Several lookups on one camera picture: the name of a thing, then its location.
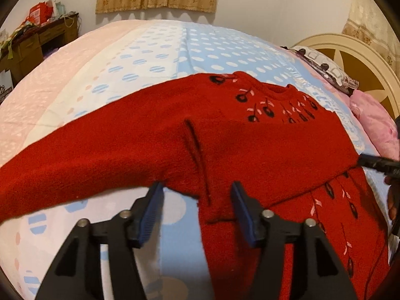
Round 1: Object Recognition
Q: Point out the white shopping bag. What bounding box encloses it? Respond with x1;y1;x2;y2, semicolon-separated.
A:
0;69;15;98

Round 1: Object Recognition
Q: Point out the pink pillow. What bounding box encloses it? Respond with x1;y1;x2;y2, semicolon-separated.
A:
349;90;400;163

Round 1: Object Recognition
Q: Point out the pale green bag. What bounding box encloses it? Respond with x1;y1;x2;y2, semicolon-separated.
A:
53;1;68;19

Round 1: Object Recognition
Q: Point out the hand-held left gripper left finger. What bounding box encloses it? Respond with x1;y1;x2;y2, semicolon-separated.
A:
34;181;165;300

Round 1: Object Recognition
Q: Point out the cream wooden headboard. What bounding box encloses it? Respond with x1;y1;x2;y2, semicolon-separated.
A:
289;33;400;119

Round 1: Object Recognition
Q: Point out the red paper bag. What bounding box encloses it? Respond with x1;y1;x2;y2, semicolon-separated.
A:
25;1;55;26

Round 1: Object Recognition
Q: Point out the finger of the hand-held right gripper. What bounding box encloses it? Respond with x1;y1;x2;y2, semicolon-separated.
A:
358;153;400;179

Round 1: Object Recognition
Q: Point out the brown wooden desk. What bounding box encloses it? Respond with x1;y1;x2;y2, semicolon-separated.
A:
0;12;79;85

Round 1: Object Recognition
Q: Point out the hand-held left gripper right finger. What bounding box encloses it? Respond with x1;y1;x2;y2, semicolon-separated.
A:
230;181;358;300

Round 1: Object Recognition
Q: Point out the grey patterned pillow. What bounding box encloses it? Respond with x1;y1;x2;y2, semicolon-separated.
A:
290;45;359;94

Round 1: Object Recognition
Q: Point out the person's right hand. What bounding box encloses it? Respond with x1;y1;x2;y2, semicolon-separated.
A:
385;176;400;224

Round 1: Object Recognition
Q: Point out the polka-dot bed sheet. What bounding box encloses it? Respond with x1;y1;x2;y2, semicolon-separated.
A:
0;19;394;300

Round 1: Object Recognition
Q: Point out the red knitted sweater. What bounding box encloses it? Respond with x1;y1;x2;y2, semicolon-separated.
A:
0;71;391;300

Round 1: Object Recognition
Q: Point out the long cream patterned curtain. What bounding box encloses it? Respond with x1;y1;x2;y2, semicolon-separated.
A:
342;0;400;66

